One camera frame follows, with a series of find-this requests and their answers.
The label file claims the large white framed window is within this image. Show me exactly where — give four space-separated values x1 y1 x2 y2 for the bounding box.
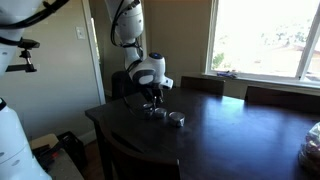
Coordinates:
203 0 320 88

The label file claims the black rounded chair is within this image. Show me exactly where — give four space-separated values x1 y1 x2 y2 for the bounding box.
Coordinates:
111 70 141 101

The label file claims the black plastic crate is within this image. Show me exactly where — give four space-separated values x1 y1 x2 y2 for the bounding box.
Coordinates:
56 130 88 173

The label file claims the brown curved back chair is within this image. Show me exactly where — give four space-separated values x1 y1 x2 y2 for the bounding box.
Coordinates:
99 124 182 180

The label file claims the black camera on clamp mount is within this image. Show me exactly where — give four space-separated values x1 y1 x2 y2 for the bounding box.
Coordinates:
4 38 41 74

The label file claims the second largest steel measuring cup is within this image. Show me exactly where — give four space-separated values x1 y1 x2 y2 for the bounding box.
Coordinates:
142 102 155 116

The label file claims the dark wooden dining chair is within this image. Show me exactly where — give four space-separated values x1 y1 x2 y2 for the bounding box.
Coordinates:
180 75 225 97
244 85 320 115

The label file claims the white wall light switch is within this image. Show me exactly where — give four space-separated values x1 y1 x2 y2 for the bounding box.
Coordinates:
75 26 86 41

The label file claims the beige robot stand platform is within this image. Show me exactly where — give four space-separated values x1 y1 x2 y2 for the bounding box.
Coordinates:
29 133 84 180

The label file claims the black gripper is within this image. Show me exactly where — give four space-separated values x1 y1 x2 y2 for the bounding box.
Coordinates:
143 84 165 111

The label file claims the white door frame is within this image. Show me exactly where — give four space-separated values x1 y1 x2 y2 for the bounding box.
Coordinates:
81 0 107 106

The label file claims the black tool with red part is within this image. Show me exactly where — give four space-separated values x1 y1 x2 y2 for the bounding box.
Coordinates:
32 143 64 173

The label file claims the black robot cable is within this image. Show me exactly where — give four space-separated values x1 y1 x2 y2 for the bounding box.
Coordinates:
0 0 148 116

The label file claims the small dark object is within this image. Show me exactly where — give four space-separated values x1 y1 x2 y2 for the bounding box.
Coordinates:
167 111 187 128

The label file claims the small blue purple object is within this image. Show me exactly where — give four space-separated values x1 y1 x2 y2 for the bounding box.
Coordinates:
216 70 238 80

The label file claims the clear plastic bag with food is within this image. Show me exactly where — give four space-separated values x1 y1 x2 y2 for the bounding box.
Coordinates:
298 121 320 176

